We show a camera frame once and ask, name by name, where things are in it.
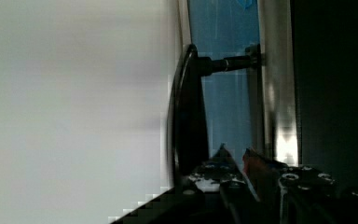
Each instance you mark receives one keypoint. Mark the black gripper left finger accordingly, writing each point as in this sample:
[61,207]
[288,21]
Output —
[215,192]

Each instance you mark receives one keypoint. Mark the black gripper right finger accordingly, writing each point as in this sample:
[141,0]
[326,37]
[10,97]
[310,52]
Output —
[302,194]

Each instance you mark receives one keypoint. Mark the black silver toaster oven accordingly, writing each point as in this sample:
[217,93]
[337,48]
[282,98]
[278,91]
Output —
[301,107]

